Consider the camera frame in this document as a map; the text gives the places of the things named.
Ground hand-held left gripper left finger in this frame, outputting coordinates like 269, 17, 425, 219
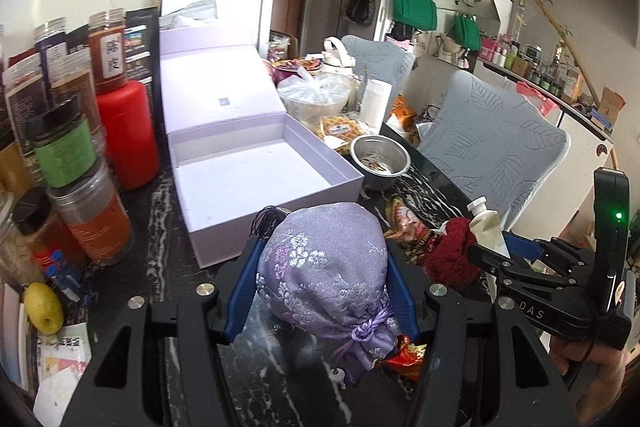
60, 237, 267, 427

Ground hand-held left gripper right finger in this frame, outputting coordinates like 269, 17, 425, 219
385, 251, 581, 427

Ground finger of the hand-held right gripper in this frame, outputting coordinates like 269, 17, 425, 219
501, 231, 597, 274
467, 244, 567, 292

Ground white cream tube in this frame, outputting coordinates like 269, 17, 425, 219
466, 197, 512, 259

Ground red fuzzy sock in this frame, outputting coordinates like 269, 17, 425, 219
422, 217, 485, 291

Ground small red packet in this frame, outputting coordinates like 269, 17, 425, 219
384, 336, 429, 384

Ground red gold snack packet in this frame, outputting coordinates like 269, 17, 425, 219
384, 196, 447, 259

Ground purple brocade drawstring pouch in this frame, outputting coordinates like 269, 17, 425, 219
250, 202, 402, 388

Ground lavender gift box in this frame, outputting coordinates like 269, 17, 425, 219
159, 24, 366, 269

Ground person's right hand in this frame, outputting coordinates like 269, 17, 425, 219
550, 338, 629, 414

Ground grey leaf-pattern chair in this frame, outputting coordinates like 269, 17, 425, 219
417, 70, 571, 229
341, 34, 417, 108

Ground steel bowl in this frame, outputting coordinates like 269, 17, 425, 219
349, 134, 412, 192

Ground cardboard box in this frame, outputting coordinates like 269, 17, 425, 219
597, 87, 627, 128

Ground clear jar orange label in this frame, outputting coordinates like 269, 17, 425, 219
47, 157, 136, 266

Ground row of small bottles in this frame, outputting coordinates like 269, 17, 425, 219
477, 34, 597, 102

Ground waffle cookie packet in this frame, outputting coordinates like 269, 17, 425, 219
320, 116, 364, 154

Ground orange snack bag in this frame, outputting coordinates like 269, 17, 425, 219
387, 94, 419, 134

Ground blue cap small bottles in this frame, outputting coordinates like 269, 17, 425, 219
45, 249, 84, 304

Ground paper leaflets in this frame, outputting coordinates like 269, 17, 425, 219
34, 322, 94, 414

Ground white paper roll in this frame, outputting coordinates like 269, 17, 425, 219
360, 78, 394, 128

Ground red canister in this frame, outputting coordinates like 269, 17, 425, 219
95, 79, 161, 190

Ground clear plastic food bag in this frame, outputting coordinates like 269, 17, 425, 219
277, 67, 352, 121

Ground small black lid jar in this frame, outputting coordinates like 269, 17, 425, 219
10, 187, 57, 258

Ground green label jar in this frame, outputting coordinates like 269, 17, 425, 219
27, 94, 99, 188

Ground bamboo stalk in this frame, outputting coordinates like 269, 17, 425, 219
505, 0, 602, 108

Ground white water jug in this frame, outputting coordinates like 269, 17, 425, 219
322, 37, 359, 76

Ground green tote bag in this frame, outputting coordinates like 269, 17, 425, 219
391, 0, 439, 30

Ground black carton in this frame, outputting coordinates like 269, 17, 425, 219
125, 7, 161, 84

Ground clear jar brown contents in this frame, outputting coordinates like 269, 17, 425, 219
50, 49, 104, 108

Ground brown jar white label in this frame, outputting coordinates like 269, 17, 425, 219
87, 8, 130, 96

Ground clear jar dark label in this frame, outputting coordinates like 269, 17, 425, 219
2, 54, 51, 148

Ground brown door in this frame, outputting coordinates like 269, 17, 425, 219
257, 0, 311, 56

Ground clear jar purple label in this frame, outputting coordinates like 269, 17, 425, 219
34, 18, 69, 72

